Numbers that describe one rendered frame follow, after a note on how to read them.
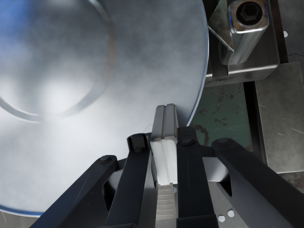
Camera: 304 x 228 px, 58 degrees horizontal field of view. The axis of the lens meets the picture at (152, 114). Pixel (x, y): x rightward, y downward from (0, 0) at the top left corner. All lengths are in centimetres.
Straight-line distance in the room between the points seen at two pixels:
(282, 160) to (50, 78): 29
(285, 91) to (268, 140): 7
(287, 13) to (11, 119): 104
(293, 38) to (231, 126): 81
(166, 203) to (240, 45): 67
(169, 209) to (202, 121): 54
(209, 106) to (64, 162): 20
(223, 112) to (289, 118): 8
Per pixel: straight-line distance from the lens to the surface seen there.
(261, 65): 33
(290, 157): 39
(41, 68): 27
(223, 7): 25
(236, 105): 37
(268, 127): 38
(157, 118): 19
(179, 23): 25
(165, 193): 86
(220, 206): 103
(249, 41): 26
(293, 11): 118
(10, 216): 29
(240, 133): 37
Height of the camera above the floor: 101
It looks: 79 degrees down
